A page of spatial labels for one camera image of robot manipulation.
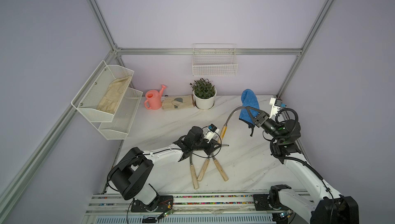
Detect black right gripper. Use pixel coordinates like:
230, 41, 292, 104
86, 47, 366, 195
247, 107, 283, 143

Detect blue fluffy rag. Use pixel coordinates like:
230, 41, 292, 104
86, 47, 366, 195
239, 89, 259, 130

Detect sickle with wooden handle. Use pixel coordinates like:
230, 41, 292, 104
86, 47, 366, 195
219, 106, 245, 140
189, 156, 199, 190
197, 152, 216, 182
212, 155, 229, 182

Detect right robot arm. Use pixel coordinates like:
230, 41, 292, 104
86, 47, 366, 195
246, 106, 360, 224

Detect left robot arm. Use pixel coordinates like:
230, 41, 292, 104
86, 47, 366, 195
107, 124, 226, 209

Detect white plant pot with saucer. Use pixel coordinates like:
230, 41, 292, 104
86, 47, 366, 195
192, 88, 217, 110

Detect beige work glove on table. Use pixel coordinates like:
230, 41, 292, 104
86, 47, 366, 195
161, 95, 194, 111

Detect green potted plant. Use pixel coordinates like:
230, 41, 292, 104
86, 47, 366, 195
190, 78, 216, 99

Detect pink watering can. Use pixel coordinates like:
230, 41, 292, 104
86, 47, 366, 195
144, 85, 167, 110

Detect white mesh lower shelf basket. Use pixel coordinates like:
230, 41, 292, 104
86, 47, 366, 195
98, 88, 143, 140

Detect white mesh shelf basket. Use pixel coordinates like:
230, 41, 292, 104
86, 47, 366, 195
71, 61, 134, 123
98, 88, 143, 140

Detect white mesh upper shelf basket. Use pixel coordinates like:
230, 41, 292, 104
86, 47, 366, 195
71, 61, 134, 123

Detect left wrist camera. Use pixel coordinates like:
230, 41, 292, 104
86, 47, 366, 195
204, 124, 219, 143

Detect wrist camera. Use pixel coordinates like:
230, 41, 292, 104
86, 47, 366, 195
204, 124, 219, 143
270, 97, 287, 118

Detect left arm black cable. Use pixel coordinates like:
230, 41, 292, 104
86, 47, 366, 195
106, 129, 223, 192

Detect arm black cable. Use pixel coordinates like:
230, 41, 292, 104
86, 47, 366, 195
262, 108, 334, 200
106, 129, 223, 192

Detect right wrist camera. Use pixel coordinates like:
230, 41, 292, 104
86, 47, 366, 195
270, 97, 287, 118

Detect sickle with wooden handle middle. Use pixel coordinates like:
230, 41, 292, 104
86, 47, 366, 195
197, 152, 216, 182

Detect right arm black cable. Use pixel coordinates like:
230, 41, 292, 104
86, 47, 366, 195
262, 108, 334, 200

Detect white wire wall basket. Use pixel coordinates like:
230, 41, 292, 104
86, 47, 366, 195
192, 43, 238, 77

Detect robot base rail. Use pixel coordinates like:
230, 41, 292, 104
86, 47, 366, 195
81, 191, 315, 224

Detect aluminium frame profile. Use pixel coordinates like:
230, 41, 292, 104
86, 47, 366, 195
1, 0, 335, 216

